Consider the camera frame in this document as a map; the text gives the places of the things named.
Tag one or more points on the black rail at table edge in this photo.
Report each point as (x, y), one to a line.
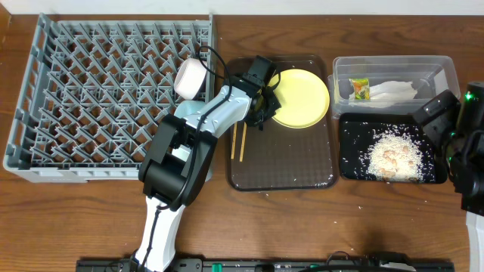
(338, 261)

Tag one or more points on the rice and peanut waste pile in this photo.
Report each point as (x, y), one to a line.
(394, 156)

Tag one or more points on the black waste tray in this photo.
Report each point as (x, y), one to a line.
(355, 136)

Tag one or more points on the yellow green snack wrapper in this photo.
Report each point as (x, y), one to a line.
(361, 88)

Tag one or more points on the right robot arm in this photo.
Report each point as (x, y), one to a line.
(455, 129)

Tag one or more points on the grey dish rack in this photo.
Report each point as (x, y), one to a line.
(94, 92)

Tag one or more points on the yellow plate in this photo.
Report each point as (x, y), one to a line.
(303, 96)

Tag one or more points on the clear plastic bin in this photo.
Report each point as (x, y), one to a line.
(430, 75)

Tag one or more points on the blue bowl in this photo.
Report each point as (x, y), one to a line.
(188, 107)

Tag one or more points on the brown serving tray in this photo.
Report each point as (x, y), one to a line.
(282, 158)

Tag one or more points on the white pink bowl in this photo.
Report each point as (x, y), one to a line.
(190, 77)

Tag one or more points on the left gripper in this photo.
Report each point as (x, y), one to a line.
(267, 104)

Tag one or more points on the white paper napkin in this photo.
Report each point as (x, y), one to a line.
(393, 91)

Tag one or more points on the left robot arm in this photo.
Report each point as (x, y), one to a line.
(177, 164)

